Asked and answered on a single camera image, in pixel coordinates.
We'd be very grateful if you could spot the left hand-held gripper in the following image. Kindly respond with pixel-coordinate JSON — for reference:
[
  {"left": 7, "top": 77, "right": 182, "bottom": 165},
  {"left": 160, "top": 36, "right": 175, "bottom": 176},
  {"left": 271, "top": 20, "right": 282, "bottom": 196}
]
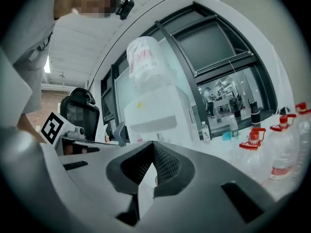
[{"left": 40, "top": 112, "right": 120, "bottom": 155}]

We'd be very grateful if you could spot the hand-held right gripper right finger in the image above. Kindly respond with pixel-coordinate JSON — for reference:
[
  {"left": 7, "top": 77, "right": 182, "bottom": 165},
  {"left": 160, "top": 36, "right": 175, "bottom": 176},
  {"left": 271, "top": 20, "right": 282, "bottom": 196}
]
[{"left": 139, "top": 141, "right": 284, "bottom": 233}]

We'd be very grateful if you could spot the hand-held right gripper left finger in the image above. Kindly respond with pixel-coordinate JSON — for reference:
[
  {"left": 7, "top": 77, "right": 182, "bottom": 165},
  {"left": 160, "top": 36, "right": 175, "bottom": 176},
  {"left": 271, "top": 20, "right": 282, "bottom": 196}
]
[{"left": 48, "top": 141, "right": 155, "bottom": 233}]

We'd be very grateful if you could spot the white water dispenser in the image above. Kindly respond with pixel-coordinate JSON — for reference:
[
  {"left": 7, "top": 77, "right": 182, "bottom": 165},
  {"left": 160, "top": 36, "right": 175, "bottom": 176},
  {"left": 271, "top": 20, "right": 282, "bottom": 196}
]
[{"left": 123, "top": 83, "right": 202, "bottom": 145}]

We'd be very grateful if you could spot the person's left forearm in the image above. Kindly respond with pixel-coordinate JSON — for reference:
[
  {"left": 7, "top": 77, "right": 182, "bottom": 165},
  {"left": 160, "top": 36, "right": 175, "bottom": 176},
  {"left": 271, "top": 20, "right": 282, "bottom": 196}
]
[{"left": 17, "top": 113, "right": 47, "bottom": 144}]

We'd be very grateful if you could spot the black office chair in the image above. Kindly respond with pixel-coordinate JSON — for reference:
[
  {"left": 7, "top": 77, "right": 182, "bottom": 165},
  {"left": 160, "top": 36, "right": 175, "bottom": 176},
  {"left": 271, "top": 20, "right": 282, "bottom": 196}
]
[{"left": 59, "top": 87, "right": 101, "bottom": 142}]

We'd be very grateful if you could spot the white-labelled water bottle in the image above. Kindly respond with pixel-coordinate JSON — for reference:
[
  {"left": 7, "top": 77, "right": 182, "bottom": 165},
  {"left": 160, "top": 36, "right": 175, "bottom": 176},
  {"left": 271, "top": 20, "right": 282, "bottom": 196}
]
[{"left": 201, "top": 121, "right": 211, "bottom": 142}]

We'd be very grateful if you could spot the large clear water bottle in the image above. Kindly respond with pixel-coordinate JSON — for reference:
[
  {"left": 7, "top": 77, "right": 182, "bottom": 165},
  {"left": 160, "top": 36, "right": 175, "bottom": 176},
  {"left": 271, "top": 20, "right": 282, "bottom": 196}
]
[
  {"left": 239, "top": 127, "right": 268, "bottom": 182},
  {"left": 262, "top": 114, "right": 301, "bottom": 186},
  {"left": 293, "top": 102, "right": 311, "bottom": 179}
]

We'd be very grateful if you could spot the green-labelled water bottle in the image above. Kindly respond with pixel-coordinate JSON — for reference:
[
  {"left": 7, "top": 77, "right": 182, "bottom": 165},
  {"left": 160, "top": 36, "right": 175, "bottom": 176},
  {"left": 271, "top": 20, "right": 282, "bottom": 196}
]
[{"left": 229, "top": 115, "right": 240, "bottom": 138}]

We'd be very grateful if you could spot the black thermos flask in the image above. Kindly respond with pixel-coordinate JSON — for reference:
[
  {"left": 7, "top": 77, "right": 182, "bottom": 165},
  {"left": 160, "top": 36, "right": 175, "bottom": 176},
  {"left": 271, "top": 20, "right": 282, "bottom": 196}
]
[{"left": 247, "top": 100, "right": 262, "bottom": 129}]

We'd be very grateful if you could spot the plastic wrapped water jug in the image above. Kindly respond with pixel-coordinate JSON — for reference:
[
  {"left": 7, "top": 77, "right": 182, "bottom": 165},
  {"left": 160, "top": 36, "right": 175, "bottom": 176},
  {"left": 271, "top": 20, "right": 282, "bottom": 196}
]
[{"left": 126, "top": 36, "right": 168, "bottom": 93}]

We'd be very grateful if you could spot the ceiling light panel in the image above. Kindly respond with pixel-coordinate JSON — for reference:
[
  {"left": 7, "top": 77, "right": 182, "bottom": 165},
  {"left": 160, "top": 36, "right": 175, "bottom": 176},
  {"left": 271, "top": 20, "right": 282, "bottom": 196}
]
[{"left": 43, "top": 56, "right": 52, "bottom": 74}]

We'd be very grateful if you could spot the person's gray shirt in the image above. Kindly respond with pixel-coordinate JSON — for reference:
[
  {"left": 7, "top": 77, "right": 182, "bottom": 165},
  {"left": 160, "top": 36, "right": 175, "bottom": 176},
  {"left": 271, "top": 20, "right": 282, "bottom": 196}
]
[{"left": 0, "top": 0, "right": 65, "bottom": 114}]

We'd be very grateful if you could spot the black window frame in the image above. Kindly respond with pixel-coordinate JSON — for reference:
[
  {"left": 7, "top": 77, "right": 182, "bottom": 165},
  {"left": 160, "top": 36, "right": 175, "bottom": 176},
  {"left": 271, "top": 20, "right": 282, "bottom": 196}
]
[{"left": 101, "top": 2, "right": 279, "bottom": 143}]

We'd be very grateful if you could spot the harness strap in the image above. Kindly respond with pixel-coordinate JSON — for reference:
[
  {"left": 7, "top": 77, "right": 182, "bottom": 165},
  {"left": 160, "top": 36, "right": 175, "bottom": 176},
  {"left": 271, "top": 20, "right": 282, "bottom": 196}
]
[{"left": 28, "top": 32, "right": 53, "bottom": 63}]

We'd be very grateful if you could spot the black head-mounted camera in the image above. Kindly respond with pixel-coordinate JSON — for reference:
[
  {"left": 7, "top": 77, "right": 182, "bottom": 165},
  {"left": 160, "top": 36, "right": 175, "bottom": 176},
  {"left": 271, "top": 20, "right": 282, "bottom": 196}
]
[{"left": 116, "top": 0, "right": 135, "bottom": 21}]

